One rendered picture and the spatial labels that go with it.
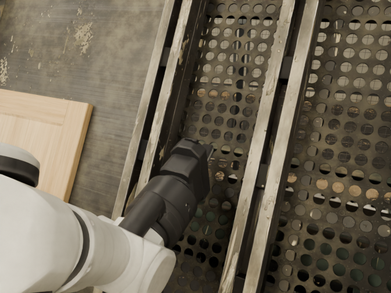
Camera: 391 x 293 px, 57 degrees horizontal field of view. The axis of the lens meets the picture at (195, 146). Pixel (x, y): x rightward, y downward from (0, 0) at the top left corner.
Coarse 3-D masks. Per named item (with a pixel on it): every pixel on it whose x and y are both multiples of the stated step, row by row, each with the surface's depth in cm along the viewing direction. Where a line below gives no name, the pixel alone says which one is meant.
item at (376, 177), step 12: (216, 144) 192; (324, 168) 166; (360, 180) 166; (372, 180) 156; (180, 240) 134; (192, 240) 132; (192, 252) 132; (216, 252) 126; (216, 264) 127; (276, 264) 120; (300, 276) 116; (300, 288) 116; (336, 288) 112; (348, 288) 111
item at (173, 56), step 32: (192, 0) 69; (160, 32) 70; (192, 32) 71; (160, 64) 69; (192, 64) 73; (160, 96) 68; (160, 128) 67; (128, 160) 68; (160, 160) 68; (128, 192) 67; (96, 288) 66
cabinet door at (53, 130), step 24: (0, 96) 92; (24, 96) 89; (0, 120) 91; (24, 120) 88; (48, 120) 85; (72, 120) 82; (24, 144) 87; (48, 144) 84; (72, 144) 81; (48, 168) 83; (72, 168) 80; (48, 192) 81
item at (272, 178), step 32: (288, 0) 61; (320, 0) 60; (288, 32) 60; (288, 64) 60; (288, 96) 58; (256, 128) 60; (288, 128) 58; (256, 160) 59; (288, 160) 60; (256, 192) 60; (256, 224) 61; (256, 256) 56; (224, 288) 57; (256, 288) 55
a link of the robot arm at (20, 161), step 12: (0, 144) 24; (0, 156) 23; (12, 156) 24; (24, 156) 25; (0, 168) 23; (12, 168) 24; (24, 168) 25; (36, 168) 26; (24, 180) 26; (36, 180) 26
